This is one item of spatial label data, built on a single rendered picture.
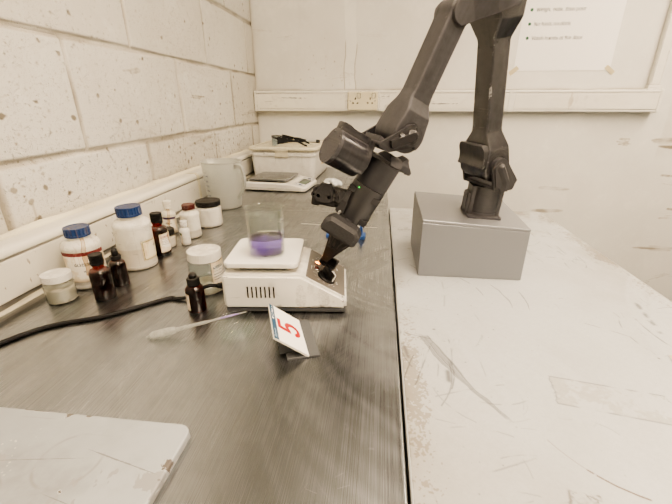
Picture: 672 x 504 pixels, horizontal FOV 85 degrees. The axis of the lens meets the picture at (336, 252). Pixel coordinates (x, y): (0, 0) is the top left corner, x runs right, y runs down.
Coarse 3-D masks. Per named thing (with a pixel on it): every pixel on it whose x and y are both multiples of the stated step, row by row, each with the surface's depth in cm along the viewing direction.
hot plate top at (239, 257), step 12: (240, 240) 68; (288, 240) 68; (300, 240) 68; (240, 252) 62; (288, 252) 62; (300, 252) 62; (228, 264) 58; (240, 264) 58; (252, 264) 58; (264, 264) 58; (276, 264) 58; (288, 264) 58
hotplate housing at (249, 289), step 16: (304, 256) 66; (224, 272) 60; (240, 272) 59; (256, 272) 59; (272, 272) 59; (288, 272) 59; (304, 272) 60; (224, 288) 60; (240, 288) 59; (256, 288) 59; (272, 288) 59; (288, 288) 59; (304, 288) 59; (320, 288) 59; (240, 304) 60; (256, 304) 60; (272, 304) 60; (288, 304) 60; (304, 304) 60; (320, 304) 60; (336, 304) 60
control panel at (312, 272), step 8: (312, 256) 67; (320, 256) 69; (312, 264) 64; (320, 264) 66; (312, 272) 61; (336, 272) 66; (320, 280) 60; (336, 280) 64; (336, 288) 61; (344, 288) 63
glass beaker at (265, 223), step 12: (252, 204) 61; (264, 204) 62; (276, 204) 61; (252, 216) 57; (264, 216) 57; (276, 216) 58; (252, 228) 58; (264, 228) 57; (276, 228) 58; (252, 240) 59; (264, 240) 58; (276, 240) 59; (252, 252) 60; (264, 252) 59; (276, 252) 60
